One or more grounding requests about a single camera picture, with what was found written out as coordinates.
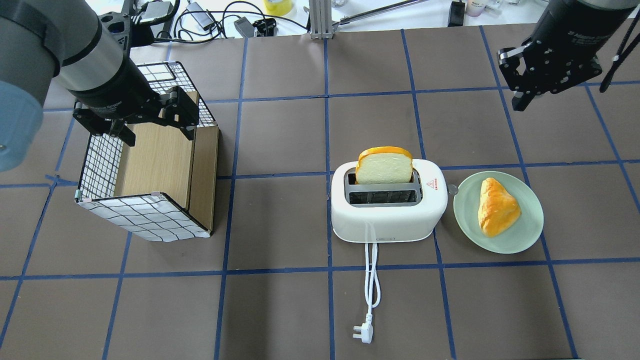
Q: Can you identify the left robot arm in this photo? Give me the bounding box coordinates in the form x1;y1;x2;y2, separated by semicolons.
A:
0;0;199;171

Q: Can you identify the yellow tape roll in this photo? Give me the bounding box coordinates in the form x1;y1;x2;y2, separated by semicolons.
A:
263;0;294;17

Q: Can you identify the wooden box with grid cloth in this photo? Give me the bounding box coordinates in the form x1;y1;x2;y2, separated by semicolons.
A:
74;61;220;242

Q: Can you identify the light green plate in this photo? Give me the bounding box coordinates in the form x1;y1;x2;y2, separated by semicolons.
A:
453;171;544;255

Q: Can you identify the white toaster power cable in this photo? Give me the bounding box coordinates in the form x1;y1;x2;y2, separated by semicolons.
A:
353;223;382;345

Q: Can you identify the metal rod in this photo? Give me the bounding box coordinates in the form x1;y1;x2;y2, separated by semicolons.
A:
332;0;426;30

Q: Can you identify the black power adapter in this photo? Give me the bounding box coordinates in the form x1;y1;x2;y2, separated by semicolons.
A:
186;1;215;31

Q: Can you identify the white two-slot toaster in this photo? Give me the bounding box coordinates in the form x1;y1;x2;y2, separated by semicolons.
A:
330;159;448;243

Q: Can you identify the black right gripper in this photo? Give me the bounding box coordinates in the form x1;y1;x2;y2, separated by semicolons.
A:
497;10;626;112

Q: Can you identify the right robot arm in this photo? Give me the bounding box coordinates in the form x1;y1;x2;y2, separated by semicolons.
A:
497;0;639;112

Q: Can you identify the toast bread slice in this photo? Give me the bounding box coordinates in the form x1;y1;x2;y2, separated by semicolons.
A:
355;146;413;185

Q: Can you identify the aluminium frame post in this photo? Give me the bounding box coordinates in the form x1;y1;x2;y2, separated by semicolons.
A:
308;0;335;40

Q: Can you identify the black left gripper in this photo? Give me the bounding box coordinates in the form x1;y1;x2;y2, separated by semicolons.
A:
64;59;199;147

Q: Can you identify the triangular golden pastry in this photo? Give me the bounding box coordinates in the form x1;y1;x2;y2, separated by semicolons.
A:
477;177;522;238

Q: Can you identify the black cables bundle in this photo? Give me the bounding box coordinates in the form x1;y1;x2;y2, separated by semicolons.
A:
100;0;308;45

